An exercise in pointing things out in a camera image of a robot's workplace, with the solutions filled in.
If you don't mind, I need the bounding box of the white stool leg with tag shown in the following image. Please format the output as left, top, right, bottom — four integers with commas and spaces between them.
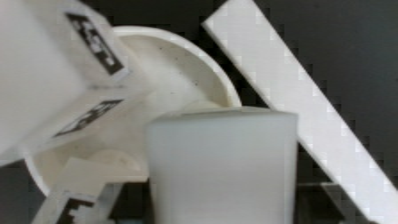
31, 158, 147, 224

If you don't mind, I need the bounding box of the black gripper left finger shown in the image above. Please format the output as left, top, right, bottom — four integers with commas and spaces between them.
110, 183, 149, 224

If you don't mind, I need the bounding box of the white round stool seat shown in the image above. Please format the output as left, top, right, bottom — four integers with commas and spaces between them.
26, 26, 241, 192

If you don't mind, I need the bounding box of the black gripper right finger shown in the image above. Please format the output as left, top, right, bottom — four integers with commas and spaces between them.
294, 182, 367, 224

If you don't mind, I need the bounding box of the white right fence rail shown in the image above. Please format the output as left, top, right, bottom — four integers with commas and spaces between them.
202, 0, 398, 224

